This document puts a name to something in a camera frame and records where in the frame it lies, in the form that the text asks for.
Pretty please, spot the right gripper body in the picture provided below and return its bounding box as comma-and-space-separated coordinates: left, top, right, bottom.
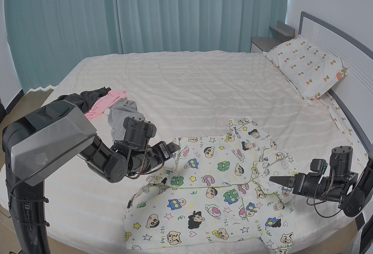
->
292, 173, 322, 198

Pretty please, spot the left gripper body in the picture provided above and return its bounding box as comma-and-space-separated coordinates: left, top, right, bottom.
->
144, 142, 182, 173

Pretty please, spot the white printed pyjama top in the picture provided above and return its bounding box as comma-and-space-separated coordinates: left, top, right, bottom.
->
125, 118, 296, 254

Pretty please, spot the light grey knit garment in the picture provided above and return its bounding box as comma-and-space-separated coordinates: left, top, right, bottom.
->
107, 100, 146, 144

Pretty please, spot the pink garment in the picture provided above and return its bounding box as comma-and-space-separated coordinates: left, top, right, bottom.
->
84, 90, 128, 122

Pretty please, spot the bed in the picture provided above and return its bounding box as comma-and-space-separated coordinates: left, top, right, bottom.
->
0, 11, 373, 254

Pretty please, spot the black garment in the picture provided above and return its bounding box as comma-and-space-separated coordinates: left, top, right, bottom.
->
55, 87, 112, 115

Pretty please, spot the white printed pillow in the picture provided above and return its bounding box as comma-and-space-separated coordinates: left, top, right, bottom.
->
263, 36, 349, 105

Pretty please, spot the grey bedside table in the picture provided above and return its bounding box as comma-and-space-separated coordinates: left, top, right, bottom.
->
251, 21, 295, 53

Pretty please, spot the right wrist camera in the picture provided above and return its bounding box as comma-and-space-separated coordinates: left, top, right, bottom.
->
310, 159, 328, 174

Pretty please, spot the black cable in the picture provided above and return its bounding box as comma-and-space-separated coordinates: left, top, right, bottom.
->
306, 197, 346, 218

